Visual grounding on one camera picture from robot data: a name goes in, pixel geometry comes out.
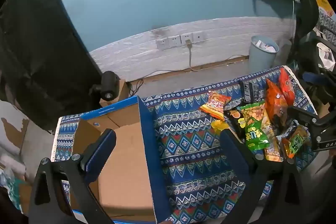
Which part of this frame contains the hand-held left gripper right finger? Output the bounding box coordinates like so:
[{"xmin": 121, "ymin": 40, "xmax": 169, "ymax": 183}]
[{"xmin": 220, "ymin": 130, "xmax": 311, "ymax": 224}]

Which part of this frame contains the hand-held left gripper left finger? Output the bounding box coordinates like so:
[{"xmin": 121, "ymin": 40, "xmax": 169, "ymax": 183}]
[{"xmin": 28, "ymin": 128, "xmax": 117, "ymax": 224}]

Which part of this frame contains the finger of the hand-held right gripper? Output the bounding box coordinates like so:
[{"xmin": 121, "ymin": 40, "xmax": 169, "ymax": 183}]
[
  {"xmin": 301, "ymin": 72, "xmax": 336, "ymax": 109},
  {"xmin": 287, "ymin": 106, "xmax": 328, "ymax": 135}
]

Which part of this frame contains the blue cardboard box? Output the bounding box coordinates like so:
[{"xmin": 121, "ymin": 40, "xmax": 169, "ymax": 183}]
[{"xmin": 70, "ymin": 95, "xmax": 172, "ymax": 223}]

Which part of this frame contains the orange bag with green label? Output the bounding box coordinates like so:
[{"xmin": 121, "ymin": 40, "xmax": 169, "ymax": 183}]
[{"xmin": 281, "ymin": 124, "xmax": 311, "ymax": 159}]

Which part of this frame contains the long yellow snack packet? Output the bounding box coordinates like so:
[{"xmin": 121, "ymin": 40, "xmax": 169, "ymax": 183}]
[{"xmin": 262, "ymin": 111, "xmax": 284, "ymax": 163}]

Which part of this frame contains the small yellow packet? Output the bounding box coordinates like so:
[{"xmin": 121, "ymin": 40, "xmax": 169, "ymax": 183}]
[{"xmin": 211, "ymin": 119, "xmax": 230, "ymax": 135}]

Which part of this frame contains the red snack bag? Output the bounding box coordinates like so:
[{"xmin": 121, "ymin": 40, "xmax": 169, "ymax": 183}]
[{"xmin": 278, "ymin": 67, "xmax": 296, "ymax": 106}]

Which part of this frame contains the large orange snack bag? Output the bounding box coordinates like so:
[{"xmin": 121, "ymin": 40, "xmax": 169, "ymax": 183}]
[{"xmin": 264, "ymin": 78, "xmax": 289, "ymax": 132}]

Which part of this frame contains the green snack bag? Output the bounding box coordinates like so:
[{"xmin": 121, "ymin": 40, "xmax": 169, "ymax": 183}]
[{"xmin": 238, "ymin": 101, "xmax": 271, "ymax": 152}]

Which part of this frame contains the dark brown snack packet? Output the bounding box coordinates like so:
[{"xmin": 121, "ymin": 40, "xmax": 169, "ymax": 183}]
[{"xmin": 224, "ymin": 107, "xmax": 246, "ymax": 139}]

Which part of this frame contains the blue patterned tablecloth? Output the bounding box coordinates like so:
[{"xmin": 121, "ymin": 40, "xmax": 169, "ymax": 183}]
[{"xmin": 51, "ymin": 65, "xmax": 319, "ymax": 224}]

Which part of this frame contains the orange yellow snack packet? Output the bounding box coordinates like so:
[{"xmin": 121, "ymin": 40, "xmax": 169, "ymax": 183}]
[{"xmin": 199, "ymin": 91, "xmax": 232, "ymax": 119}]

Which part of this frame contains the light blue trash bin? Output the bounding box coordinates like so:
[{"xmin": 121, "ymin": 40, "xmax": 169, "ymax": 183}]
[{"xmin": 248, "ymin": 35, "xmax": 279, "ymax": 75}]

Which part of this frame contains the black silver snack packet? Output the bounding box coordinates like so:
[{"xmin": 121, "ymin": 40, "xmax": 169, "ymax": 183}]
[{"xmin": 238, "ymin": 80, "xmax": 263, "ymax": 106}]

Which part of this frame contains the small brown cardboard box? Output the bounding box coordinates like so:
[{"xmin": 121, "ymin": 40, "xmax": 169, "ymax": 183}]
[{"xmin": 100, "ymin": 79, "xmax": 132, "ymax": 107}]

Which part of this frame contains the yellow cardboard box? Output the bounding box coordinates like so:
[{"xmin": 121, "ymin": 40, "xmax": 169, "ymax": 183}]
[{"xmin": 311, "ymin": 0, "xmax": 336, "ymax": 17}]

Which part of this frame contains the pile of plastic bags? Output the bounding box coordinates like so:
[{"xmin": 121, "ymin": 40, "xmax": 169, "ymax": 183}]
[{"xmin": 0, "ymin": 153, "xmax": 27, "ymax": 214}]

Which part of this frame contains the black board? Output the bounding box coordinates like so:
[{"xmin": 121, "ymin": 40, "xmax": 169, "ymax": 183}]
[{"xmin": 0, "ymin": 0, "xmax": 104, "ymax": 132}]

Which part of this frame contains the grey plug and cable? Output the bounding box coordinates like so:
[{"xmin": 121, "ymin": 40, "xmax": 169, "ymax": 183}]
[{"xmin": 185, "ymin": 40, "xmax": 199, "ymax": 72}]

